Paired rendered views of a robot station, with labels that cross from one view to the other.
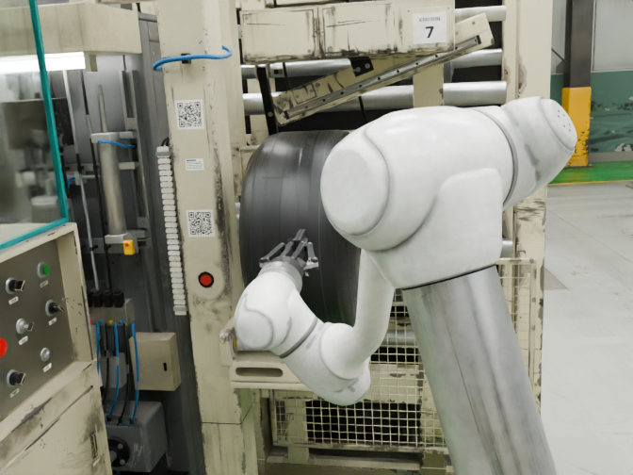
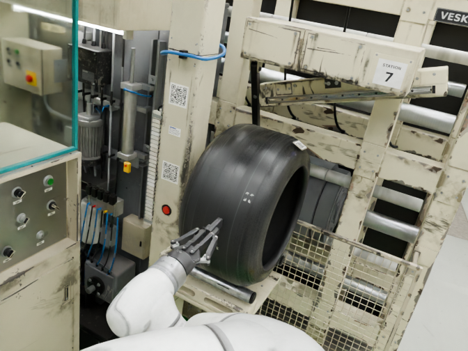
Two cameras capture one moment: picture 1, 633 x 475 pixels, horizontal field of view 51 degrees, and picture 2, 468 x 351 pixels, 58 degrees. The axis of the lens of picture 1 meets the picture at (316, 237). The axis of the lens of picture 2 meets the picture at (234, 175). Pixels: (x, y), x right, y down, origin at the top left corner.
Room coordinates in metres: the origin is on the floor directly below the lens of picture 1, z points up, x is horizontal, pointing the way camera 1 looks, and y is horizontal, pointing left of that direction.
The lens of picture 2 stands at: (0.44, -0.23, 1.87)
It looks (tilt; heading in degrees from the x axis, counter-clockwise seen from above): 24 degrees down; 13
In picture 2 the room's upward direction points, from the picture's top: 10 degrees clockwise
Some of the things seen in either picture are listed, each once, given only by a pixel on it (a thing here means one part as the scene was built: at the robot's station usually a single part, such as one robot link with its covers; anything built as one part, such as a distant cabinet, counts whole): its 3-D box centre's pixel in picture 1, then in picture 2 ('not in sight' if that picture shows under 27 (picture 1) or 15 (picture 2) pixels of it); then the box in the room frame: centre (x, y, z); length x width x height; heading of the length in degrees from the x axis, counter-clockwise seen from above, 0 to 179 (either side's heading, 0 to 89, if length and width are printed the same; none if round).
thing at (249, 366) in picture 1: (297, 366); (207, 291); (1.65, 0.07, 0.83); 0.36 x 0.09 x 0.06; 79
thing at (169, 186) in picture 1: (176, 231); (157, 169); (1.80, 0.39, 1.19); 0.05 x 0.04 x 0.48; 169
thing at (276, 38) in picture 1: (350, 32); (330, 53); (2.05, -0.13, 1.71); 0.61 x 0.25 x 0.15; 79
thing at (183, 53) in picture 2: (193, 57); (193, 50); (1.82, 0.30, 1.66); 0.19 x 0.19 x 0.06; 79
